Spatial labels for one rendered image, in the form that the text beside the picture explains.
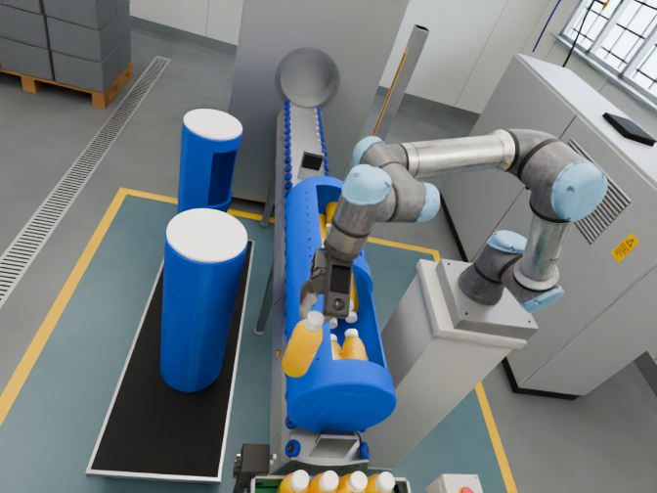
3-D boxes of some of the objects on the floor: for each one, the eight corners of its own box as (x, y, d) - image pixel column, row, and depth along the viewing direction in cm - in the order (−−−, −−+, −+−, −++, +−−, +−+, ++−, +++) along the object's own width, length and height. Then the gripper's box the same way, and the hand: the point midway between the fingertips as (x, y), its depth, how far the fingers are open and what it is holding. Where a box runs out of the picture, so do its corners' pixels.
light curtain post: (323, 282, 295) (426, 27, 186) (324, 289, 291) (430, 31, 182) (314, 281, 294) (414, 23, 185) (315, 287, 290) (416, 27, 180)
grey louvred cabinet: (480, 206, 439) (569, 69, 346) (576, 402, 281) (789, 246, 188) (432, 195, 428) (512, 51, 335) (505, 393, 269) (695, 223, 177)
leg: (263, 328, 253) (285, 254, 213) (263, 336, 249) (285, 263, 209) (254, 327, 252) (275, 253, 212) (253, 336, 248) (274, 261, 207)
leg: (268, 223, 325) (284, 153, 284) (268, 228, 320) (284, 157, 280) (260, 221, 323) (277, 151, 283) (260, 226, 319) (277, 156, 279)
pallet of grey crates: (132, 75, 433) (129, -63, 357) (105, 110, 374) (94, -47, 298) (1, 42, 408) (-32, -113, 331) (-52, 72, 349) (-107, -108, 272)
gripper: (370, 233, 85) (337, 303, 97) (314, 220, 82) (288, 294, 95) (373, 261, 78) (338, 333, 91) (314, 247, 76) (286, 324, 89)
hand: (314, 319), depth 90 cm, fingers closed on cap, 4 cm apart
